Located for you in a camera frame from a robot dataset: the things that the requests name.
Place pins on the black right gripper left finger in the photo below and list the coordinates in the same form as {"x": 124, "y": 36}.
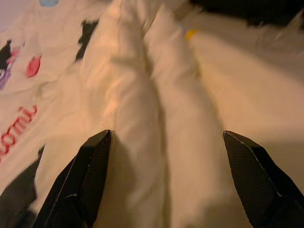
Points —
{"x": 80, "y": 185}

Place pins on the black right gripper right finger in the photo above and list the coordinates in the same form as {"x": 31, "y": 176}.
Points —
{"x": 263, "y": 185}

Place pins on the cream cartoon print quilt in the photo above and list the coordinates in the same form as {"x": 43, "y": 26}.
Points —
{"x": 133, "y": 99}

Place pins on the mattress with beige sheet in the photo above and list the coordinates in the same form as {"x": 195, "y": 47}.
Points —
{"x": 256, "y": 90}

